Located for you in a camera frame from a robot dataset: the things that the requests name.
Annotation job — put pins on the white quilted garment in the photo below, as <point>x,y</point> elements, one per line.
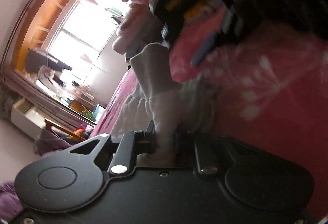
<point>169,104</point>

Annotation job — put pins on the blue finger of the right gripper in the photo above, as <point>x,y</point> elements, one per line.
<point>206,47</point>

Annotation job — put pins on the white standing air conditioner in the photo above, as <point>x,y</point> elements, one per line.
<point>28,118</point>

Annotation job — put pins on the hanging laundry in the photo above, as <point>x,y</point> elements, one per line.
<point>36,60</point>

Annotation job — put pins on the purple duvet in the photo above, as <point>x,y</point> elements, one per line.
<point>10,203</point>

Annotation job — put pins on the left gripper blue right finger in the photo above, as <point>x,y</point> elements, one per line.
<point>195,151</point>

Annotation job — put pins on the pink grey folded clothes stack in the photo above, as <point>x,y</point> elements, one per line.
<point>138,29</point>

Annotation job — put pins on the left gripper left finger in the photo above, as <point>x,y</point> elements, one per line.
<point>126,149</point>

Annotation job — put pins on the pink floral bed blanket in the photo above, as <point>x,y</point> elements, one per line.
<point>272,94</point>

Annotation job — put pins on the striped curtain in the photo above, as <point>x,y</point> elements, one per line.
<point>17,82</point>

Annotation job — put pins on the potted green plant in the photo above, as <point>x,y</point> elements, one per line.
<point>88,114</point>

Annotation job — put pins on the wooden chair with clothes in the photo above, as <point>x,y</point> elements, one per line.
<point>54,138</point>

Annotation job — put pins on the white plastic bin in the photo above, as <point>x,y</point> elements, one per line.
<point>98,112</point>

